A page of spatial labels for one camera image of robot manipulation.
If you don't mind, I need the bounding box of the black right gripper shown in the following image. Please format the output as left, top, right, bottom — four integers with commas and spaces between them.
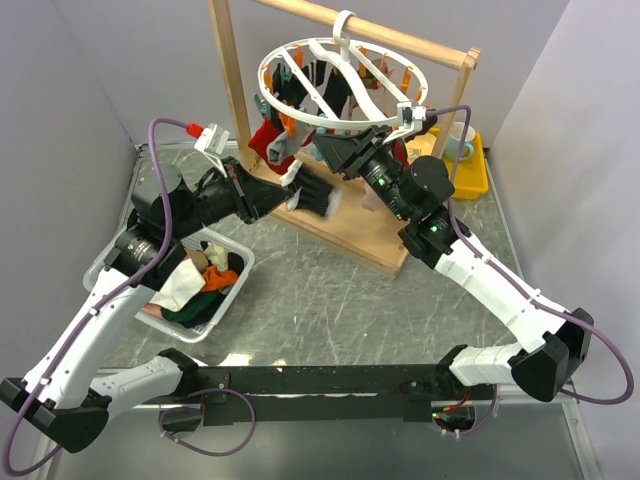
311, 125, 413, 222

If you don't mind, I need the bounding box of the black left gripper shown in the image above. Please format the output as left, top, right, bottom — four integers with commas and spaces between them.
167, 156, 294, 240

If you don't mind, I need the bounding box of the black striped sock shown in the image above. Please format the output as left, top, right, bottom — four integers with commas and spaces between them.
281, 164, 342, 218

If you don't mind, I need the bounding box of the grey sock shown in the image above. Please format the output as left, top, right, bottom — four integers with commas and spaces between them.
266, 127, 312, 175

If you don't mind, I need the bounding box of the white sock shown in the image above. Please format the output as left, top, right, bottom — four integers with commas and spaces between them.
150, 259, 204, 312

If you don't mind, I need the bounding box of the white round clip hanger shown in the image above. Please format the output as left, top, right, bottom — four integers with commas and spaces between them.
258, 10, 429, 136

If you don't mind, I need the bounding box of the pale pink sock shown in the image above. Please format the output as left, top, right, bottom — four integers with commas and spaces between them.
361, 187, 385, 212

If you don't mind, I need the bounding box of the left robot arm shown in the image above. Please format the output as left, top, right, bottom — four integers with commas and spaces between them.
1, 157, 296, 453

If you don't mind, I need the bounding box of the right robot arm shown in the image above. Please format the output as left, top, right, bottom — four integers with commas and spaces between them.
312, 127, 591, 402

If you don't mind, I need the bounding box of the red sock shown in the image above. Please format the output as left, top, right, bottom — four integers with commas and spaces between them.
248, 118, 282, 162

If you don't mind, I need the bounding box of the wooden drying rack stand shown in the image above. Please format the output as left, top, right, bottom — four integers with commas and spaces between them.
207, 0, 482, 281

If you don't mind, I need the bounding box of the white plastic laundry basket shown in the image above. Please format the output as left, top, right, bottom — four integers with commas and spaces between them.
82, 227, 256, 345

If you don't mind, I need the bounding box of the beige sock in basket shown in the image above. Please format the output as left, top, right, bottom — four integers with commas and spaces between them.
186, 250, 209, 273

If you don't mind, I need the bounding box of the orange sock in basket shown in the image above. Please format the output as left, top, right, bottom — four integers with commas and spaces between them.
201, 265, 239, 292

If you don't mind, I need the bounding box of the light blue mug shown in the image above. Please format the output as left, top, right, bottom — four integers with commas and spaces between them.
443, 121, 476, 161

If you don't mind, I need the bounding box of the yellow plastic tray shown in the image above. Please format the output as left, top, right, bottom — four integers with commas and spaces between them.
453, 133, 489, 200

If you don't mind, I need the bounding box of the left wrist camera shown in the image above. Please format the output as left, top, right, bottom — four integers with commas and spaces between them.
186, 122, 230, 165

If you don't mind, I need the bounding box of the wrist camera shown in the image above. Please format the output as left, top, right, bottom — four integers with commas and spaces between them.
384, 101, 437, 144
186, 122, 230, 165

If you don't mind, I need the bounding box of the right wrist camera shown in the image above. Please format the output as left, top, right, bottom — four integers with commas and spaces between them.
384, 101, 437, 144

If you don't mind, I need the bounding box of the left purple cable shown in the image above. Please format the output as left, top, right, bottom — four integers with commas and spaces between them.
0, 117, 206, 475

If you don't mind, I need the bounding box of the purple cable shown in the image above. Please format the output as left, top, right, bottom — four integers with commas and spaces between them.
0, 117, 206, 475
424, 104, 635, 405

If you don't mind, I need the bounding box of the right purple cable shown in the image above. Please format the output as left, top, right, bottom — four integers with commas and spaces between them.
424, 104, 635, 405

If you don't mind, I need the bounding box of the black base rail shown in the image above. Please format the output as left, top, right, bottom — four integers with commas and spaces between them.
137, 363, 494, 426

